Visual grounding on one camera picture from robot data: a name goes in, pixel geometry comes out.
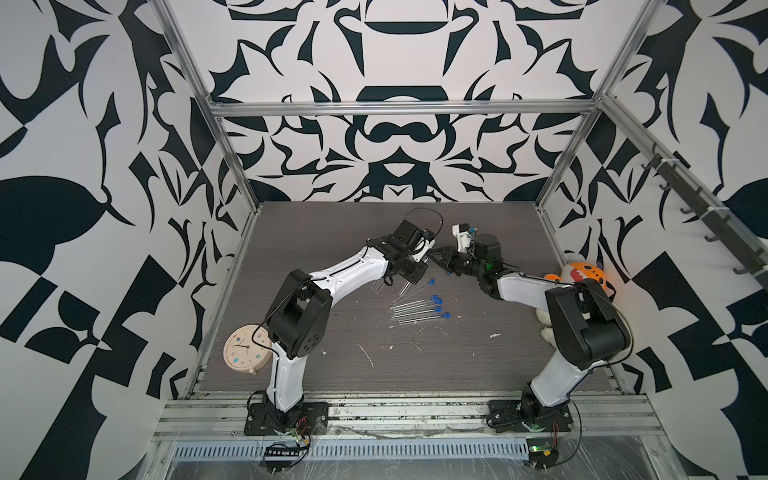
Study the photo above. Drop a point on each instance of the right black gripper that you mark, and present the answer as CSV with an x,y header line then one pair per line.
x,y
446,261

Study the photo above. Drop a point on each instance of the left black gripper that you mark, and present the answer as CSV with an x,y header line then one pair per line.
x,y
414,276

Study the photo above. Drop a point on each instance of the test tube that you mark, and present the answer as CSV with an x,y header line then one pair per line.
x,y
433,300
418,312
412,291
378,286

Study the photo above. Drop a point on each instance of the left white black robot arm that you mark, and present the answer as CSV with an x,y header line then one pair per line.
x,y
297,319

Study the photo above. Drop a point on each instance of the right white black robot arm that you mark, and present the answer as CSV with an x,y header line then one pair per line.
x,y
588,329

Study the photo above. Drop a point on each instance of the test tube front most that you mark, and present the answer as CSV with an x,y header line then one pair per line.
x,y
434,316

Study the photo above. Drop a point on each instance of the orange shark plush toy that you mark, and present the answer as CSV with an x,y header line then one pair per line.
x,y
580,271

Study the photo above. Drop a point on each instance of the beige round alarm clock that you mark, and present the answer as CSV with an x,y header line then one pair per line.
x,y
248,349

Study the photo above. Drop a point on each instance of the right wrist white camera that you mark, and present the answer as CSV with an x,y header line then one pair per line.
x,y
464,235

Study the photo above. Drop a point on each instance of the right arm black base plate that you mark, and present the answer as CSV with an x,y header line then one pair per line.
x,y
526,416

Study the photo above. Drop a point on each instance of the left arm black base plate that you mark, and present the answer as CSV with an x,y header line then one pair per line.
x,y
304,418

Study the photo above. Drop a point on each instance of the aluminium frame front rail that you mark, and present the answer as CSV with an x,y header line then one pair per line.
x,y
406,414

